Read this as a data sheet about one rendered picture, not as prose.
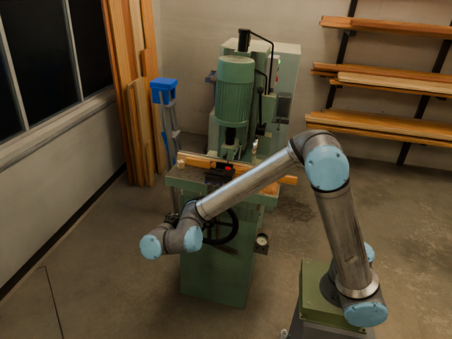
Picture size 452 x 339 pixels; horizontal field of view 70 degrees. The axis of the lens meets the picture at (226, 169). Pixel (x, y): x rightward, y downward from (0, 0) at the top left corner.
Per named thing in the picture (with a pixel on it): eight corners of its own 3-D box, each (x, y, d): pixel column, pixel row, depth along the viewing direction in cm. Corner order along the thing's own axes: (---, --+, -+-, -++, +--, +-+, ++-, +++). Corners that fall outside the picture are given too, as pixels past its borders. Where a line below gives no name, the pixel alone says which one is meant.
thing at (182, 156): (177, 161, 185) (177, 153, 182) (178, 159, 186) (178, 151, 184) (280, 180, 174) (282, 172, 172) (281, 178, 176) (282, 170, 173)
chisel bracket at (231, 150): (219, 161, 171) (220, 146, 166) (226, 149, 182) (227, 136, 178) (233, 163, 169) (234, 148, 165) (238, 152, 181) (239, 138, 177)
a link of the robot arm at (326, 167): (379, 290, 129) (342, 125, 96) (393, 330, 114) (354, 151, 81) (340, 295, 133) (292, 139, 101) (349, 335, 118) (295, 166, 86)
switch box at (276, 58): (263, 87, 178) (267, 57, 170) (265, 82, 187) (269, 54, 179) (274, 88, 177) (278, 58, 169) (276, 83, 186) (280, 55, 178)
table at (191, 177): (157, 194, 165) (157, 185, 162) (179, 167, 191) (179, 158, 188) (274, 218, 154) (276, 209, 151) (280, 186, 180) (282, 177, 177)
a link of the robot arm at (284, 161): (322, 111, 107) (177, 204, 133) (328, 126, 96) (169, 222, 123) (340, 137, 110) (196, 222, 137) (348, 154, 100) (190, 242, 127)
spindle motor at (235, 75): (210, 125, 158) (212, 60, 142) (218, 113, 173) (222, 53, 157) (245, 130, 155) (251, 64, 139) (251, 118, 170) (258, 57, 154)
